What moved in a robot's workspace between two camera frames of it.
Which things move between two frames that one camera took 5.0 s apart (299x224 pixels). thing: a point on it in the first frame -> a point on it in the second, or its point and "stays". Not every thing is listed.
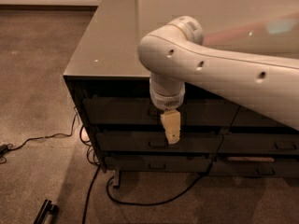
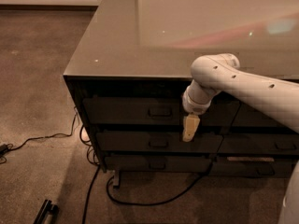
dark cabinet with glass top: [111, 87] stays
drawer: [138, 111] stays
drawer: [158, 163] stays
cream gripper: [168, 102] -> [195, 106]
